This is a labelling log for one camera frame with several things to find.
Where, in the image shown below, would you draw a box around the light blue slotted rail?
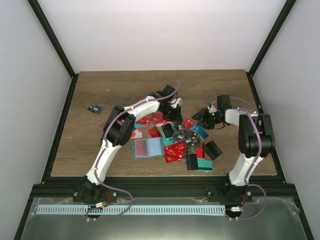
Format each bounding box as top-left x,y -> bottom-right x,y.
36,204 -> 226,216

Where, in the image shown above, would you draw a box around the small black card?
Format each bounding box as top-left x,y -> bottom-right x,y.
87,104 -> 103,115

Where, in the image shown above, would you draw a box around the teal card with stripe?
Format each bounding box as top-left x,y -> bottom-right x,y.
197,158 -> 213,172

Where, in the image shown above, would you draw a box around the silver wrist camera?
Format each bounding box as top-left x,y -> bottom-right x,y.
170,97 -> 183,108
207,102 -> 217,114

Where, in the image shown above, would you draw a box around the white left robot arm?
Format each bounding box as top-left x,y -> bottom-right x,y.
82,85 -> 182,202

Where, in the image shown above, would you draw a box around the red VIP card centre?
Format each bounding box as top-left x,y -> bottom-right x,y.
164,141 -> 186,163

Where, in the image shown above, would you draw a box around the glossy red card back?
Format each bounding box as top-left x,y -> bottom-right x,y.
147,126 -> 163,138

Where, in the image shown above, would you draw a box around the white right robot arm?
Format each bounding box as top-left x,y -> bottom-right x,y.
192,95 -> 276,202

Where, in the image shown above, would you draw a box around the blue leather card holder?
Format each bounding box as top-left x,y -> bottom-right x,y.
131,137 -> 165,160

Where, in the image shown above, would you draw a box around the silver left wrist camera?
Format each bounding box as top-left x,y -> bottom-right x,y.
170,97 -> 183,108

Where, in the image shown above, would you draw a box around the black aluminium frame rail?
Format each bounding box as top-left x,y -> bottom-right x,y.
31,175 -> 297,203

